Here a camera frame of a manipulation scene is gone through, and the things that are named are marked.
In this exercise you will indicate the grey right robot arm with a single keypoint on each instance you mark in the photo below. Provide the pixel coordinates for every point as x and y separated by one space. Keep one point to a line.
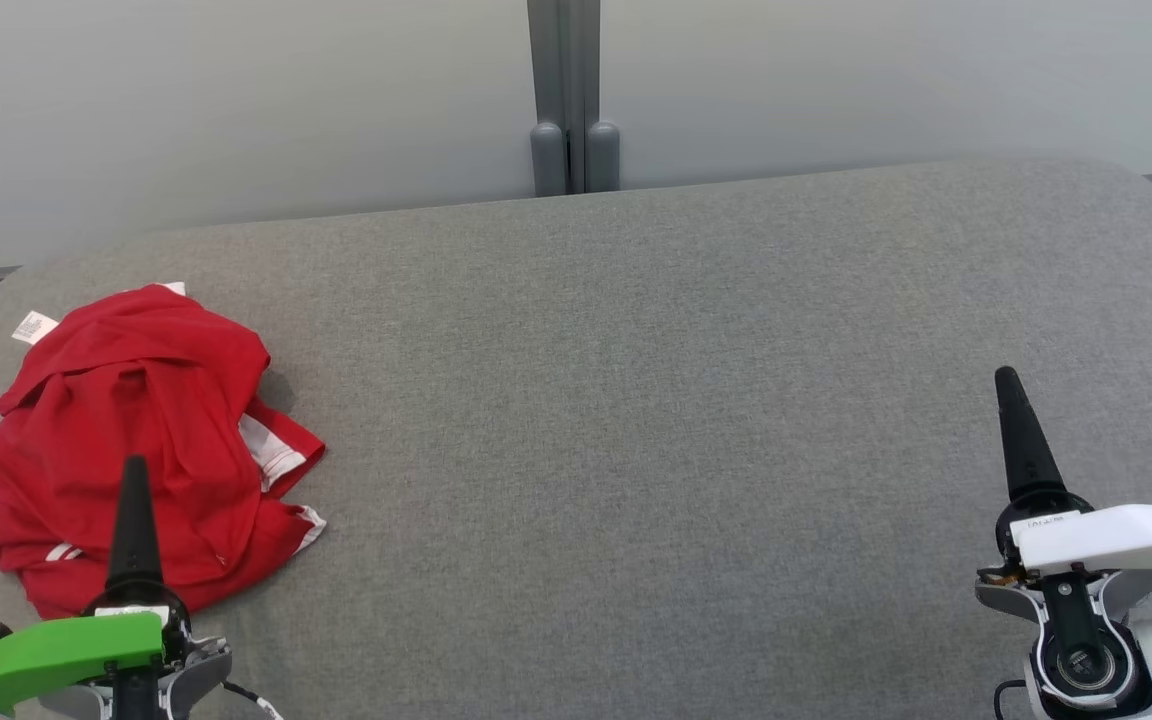
1086 665

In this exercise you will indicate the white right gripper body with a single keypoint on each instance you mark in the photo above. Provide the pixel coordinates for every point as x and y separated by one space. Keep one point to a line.
1126 540

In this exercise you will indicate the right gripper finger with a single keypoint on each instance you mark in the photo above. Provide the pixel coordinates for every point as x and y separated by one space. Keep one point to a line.
1024 440

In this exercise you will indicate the red shorts with white stripe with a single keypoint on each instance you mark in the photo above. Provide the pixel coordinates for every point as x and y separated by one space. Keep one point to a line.
226 570

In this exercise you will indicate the grey partition post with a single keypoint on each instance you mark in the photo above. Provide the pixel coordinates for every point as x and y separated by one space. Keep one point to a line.
563 80

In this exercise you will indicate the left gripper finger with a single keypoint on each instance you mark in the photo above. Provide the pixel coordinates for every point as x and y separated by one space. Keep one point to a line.
134 530

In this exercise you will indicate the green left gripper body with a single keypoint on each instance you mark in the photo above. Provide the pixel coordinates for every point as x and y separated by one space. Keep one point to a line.
46 655

